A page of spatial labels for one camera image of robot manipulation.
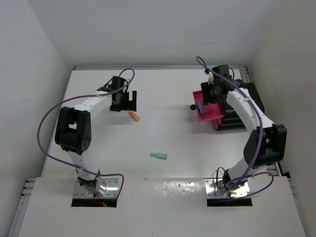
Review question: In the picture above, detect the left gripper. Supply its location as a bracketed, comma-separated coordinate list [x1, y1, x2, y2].
[111, 90, 136, 112]

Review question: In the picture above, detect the black pink drawer organizer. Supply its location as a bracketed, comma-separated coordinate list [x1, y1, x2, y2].
[189, 82, 265, 131]

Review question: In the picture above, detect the orange correction tape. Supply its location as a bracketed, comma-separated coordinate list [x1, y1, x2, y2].
[128, 111, 140, 122]

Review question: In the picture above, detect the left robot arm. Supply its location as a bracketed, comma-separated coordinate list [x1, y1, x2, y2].
[55, 76, 137, 196]

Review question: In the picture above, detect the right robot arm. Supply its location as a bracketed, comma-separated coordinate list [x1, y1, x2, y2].
[201, 65, 287, 190]

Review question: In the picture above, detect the green correction tape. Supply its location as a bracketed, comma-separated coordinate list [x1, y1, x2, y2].
[150, 153, 167, 160]

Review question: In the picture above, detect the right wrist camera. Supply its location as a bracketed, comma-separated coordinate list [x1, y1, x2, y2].
[207, 73, 214, 84]

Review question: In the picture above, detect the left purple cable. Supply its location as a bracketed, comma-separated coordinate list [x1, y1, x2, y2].
[37, 68, 135, 196]

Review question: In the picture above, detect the purple cable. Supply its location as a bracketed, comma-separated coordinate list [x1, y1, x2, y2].
[37, 68, 135, 196]
[196, 56, 274, 201]

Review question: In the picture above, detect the left base plate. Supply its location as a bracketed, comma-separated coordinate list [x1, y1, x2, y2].
[73, 178, 119, 199]

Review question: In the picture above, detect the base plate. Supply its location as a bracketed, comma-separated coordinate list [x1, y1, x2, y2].
[204, 178, 250, 199]
[73, 178, 119, 199]

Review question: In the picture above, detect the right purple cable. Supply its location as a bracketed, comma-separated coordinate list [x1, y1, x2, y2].
[196, 56, 274, 201]

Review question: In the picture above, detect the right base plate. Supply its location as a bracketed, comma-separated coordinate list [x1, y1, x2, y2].
[204, 178, 250, 199]

